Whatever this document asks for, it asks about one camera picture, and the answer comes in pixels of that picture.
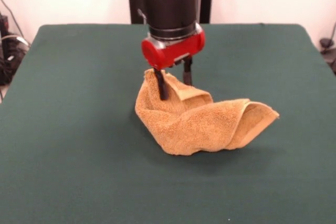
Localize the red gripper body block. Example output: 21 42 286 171
141 23 207 69

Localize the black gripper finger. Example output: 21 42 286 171
153 69 169 101
183 58 194 86

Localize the orange terry towel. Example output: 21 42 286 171
134 68 280 156

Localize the dark green table cloth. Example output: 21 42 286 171
0 23 336 224

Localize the black plug adapter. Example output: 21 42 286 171
319 37 336 75

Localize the black cable and plug cluster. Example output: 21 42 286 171
0 15 30 86

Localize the thin grey cable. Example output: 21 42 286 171
0 0 22 37

